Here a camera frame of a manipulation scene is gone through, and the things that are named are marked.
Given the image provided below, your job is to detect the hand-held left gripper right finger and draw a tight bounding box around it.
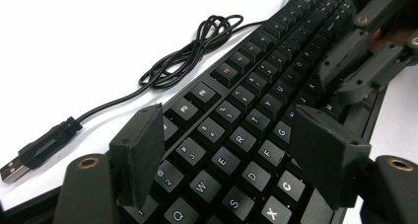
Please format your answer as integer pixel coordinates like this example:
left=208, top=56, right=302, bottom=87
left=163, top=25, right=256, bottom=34
left=289, top=104, right=373, bottom=211

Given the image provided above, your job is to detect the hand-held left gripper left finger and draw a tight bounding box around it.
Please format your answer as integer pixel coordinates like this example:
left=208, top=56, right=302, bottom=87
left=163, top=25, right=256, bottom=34
left=108, top=102, right=166, bottom=209

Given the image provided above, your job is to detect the black computer keyboard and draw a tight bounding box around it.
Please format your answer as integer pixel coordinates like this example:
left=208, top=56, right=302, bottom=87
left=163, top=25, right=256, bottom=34
left=0, top=0, right=389, bottom=224

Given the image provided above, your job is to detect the white board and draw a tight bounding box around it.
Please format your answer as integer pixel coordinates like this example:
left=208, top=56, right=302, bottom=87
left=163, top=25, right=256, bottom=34
left=0, top=0, right=418, bottom=224

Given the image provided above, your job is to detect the black keyboard cable with plug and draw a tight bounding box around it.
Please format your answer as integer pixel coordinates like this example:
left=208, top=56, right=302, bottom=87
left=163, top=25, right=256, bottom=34
left=0, top=0, right=301, bottom=186

